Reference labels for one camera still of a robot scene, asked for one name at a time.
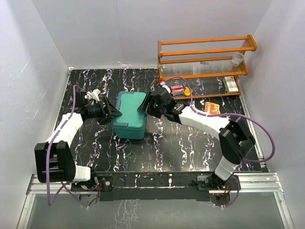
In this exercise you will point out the red white medicine box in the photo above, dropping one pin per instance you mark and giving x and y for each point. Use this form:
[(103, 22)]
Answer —
[(176, 90)]

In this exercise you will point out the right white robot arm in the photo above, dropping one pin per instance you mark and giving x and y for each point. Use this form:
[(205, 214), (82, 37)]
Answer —
[(233, 133)]

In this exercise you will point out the yellow orange small object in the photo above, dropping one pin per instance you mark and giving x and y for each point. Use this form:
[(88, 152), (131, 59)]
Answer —
[(187, 92)]

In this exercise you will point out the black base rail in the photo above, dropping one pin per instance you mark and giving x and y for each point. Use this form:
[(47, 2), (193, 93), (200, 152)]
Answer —
[(200, 186)]

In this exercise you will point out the orange notepad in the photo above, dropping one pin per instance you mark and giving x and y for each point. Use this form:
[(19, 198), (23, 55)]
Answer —
[(212, 108)]

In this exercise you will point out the green box lid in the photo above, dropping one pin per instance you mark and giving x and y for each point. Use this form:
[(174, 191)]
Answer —
[(127, 104)]

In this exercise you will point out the clear plastic cup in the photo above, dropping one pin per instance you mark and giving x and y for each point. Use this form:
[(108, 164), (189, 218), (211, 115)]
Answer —
[(237, 59)]

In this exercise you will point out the orange wooden shelf rack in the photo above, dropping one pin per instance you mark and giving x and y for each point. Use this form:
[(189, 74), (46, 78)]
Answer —
[(203, 63)]

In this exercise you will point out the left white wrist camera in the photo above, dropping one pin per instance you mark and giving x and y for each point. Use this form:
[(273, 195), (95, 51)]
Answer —
[(93, 95)]

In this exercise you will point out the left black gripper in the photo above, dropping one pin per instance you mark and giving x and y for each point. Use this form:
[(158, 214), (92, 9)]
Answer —
[(104, 118)]

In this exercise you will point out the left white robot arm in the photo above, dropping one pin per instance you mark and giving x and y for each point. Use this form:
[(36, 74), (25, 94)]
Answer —
[(54, 160)]

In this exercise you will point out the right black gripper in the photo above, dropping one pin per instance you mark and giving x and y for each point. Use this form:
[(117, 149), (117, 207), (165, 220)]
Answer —
[(147, 101)]

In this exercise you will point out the white green medicine box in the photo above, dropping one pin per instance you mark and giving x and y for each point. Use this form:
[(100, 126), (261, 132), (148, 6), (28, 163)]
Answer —
[(230, 85)]

